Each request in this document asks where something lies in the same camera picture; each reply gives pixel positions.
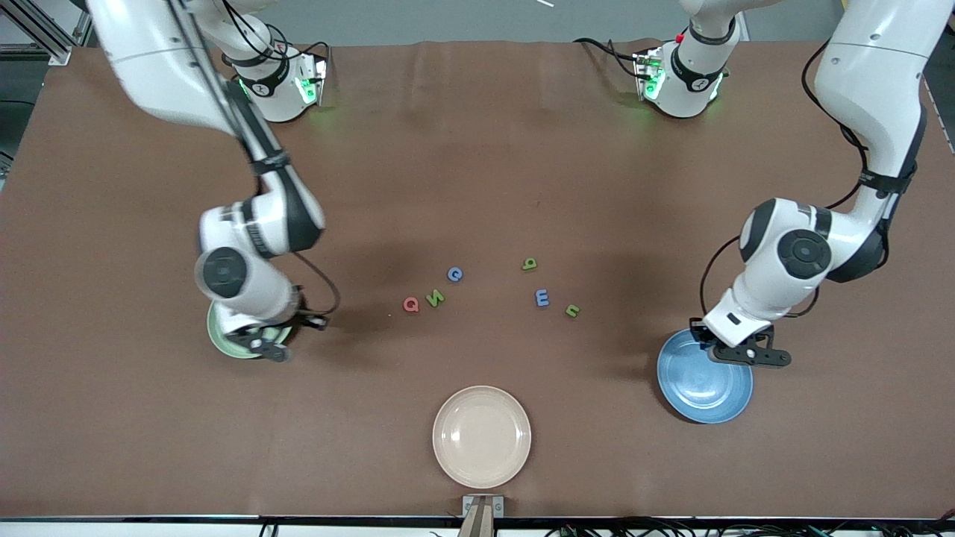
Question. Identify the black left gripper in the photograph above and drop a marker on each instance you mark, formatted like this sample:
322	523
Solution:
702	333

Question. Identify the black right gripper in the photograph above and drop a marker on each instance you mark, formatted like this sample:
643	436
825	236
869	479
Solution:
301	318

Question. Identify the red letter Q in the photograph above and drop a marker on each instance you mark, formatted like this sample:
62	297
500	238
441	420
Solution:
411	304

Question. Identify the green letter N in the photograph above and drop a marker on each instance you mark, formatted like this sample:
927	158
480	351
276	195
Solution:
435	298

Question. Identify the blue letter G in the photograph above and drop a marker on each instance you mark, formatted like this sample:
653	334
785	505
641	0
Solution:
455	274

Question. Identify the blue letter E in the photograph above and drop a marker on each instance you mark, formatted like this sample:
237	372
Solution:
542	298

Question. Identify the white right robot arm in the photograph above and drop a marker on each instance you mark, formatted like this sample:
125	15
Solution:
254	231

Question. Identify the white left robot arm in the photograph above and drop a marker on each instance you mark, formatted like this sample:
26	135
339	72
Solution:
798	253

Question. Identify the blue plate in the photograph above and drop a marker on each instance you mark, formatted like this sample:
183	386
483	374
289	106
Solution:
701	395

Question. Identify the green plate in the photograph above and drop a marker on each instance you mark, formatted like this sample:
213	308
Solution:
224	343

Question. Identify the beige plate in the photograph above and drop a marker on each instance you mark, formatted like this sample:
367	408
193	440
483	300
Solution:
482	437

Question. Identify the brown table cover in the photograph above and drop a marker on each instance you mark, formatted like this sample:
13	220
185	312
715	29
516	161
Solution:
477	149

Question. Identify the aluminium frame profile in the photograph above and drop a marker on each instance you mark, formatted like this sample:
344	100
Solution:
52	45

